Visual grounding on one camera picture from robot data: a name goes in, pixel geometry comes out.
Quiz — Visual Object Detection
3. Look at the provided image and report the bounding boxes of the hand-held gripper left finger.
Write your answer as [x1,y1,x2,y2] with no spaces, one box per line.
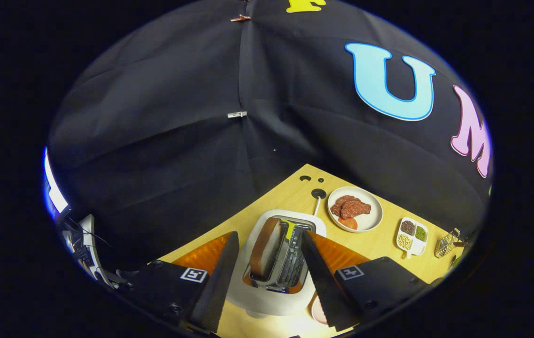
[116,231,240,334]

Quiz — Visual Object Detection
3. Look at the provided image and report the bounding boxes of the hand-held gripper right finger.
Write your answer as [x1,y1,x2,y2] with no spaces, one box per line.
[301,230,443,332]

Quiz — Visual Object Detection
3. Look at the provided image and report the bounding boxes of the white bread slice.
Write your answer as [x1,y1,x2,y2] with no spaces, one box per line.
[249,217,282,281]

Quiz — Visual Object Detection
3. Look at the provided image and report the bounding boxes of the pink plate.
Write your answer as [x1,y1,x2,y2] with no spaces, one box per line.
[311,293,328,325]

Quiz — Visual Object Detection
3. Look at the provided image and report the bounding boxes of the white toaster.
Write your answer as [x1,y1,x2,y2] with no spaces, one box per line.
[227,209,327,316]

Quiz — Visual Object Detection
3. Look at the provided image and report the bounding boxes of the white round plate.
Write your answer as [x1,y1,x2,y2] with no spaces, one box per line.
[327,186,383,233]

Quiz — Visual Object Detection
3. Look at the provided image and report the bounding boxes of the brown meat slice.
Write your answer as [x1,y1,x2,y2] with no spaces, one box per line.
[330,195,371,219]

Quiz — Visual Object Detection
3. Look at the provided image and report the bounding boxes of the white divided dish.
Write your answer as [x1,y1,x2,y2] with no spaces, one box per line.
[396,217,429,259]

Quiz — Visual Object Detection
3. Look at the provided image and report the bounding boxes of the white and black stand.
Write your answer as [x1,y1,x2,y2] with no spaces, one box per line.
[62,214,113,285]

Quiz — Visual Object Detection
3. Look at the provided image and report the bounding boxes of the black backdrop cloth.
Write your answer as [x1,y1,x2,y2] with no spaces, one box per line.
[47,0,494,277]

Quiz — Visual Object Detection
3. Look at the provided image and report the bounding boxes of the bright white panel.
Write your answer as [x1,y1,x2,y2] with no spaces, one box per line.
[43,148,69,221]

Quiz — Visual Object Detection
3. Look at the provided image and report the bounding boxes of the metal wire basket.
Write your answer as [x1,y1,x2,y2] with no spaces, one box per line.
[434,229,461,258]

